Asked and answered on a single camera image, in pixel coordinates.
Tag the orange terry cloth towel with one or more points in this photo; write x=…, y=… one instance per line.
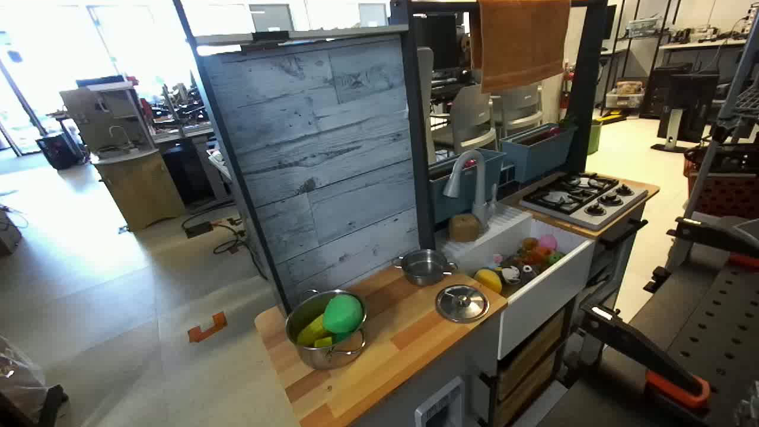
x=521, y=43

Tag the white toy sink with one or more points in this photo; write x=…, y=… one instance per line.
x=546, y=293

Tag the small steel pan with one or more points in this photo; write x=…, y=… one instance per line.
x=424, y=267

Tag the grey wood-pattern back panel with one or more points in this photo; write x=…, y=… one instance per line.
x=322, y=167

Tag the brown scrubber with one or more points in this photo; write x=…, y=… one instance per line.
x=463, y=229

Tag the blue shelf box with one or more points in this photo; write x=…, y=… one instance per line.
x=466, y=207
x=540, y=156

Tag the white toy faucet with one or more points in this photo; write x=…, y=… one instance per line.
x=478, y=170

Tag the green toy vegetable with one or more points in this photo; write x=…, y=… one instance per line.
x=341, y=314

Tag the small steel bowl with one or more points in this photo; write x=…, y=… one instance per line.
x=461, y=305

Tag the wooden countertop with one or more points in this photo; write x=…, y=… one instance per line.
x=393, y=339

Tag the yellow banana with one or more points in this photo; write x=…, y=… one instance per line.
x=488, y=281

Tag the grey plastic chair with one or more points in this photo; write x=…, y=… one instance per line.
x=474, y=120

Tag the yellow toy vegetable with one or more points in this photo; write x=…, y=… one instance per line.
x=308, y=333

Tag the steel pot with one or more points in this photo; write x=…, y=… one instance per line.
x=339, y=357

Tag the pink toy food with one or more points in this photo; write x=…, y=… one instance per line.
x=546, y=242

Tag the toy stove top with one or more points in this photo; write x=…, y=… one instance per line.
x=589, y=197

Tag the toy kitchen cabinet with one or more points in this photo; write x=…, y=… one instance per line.
x=546, y=364

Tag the cardboard play kitchen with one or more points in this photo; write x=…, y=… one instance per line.
x=132, y=174

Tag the black perforated workbench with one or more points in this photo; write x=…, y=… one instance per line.
x=724, y=339

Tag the black metal kitchen frame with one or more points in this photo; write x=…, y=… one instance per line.
x=415, y=143

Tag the orange bracket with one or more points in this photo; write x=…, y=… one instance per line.
x=206, y=328

